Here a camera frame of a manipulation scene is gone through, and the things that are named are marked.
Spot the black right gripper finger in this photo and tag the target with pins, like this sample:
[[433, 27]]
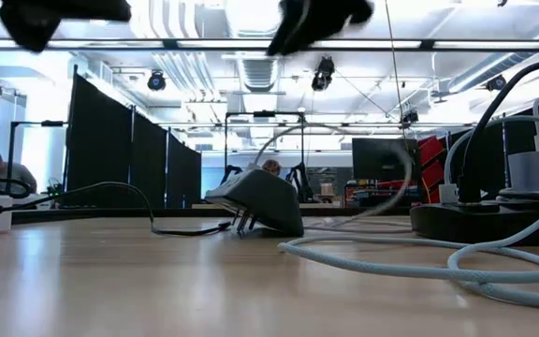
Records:
[[297, 33]]

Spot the black power adapter brick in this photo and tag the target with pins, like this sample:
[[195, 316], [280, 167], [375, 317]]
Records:
[[269, 201]]

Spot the white USB wall charger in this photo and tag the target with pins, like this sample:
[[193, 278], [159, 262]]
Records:
[[536, 171]]

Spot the person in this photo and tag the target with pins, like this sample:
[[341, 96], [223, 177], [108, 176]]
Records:
[[3, 175], [272, 166]]

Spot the black monitor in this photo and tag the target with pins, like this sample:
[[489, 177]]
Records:
[[382, 159]]

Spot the small cardboard box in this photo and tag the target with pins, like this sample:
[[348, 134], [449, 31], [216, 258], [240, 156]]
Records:
[[327, 189]]

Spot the red storage bins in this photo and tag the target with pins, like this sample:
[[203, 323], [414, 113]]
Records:
[[431, 150]]

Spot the green-lit circuit device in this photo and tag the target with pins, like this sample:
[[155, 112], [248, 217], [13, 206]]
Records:
[[55, 189]]

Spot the red tool shelf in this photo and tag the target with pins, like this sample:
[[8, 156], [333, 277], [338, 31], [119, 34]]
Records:
[[372, 192]]

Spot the black power strip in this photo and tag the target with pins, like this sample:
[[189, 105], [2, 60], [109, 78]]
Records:
[[485, 229]]

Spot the black hanging camera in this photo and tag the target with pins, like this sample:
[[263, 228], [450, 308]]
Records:
[[323, 75]]

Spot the black gantry frame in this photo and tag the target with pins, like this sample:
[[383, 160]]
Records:
[[52, 123], [265, 113]]

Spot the black light rail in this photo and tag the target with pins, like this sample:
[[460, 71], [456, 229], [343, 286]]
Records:
[[426, 44]]

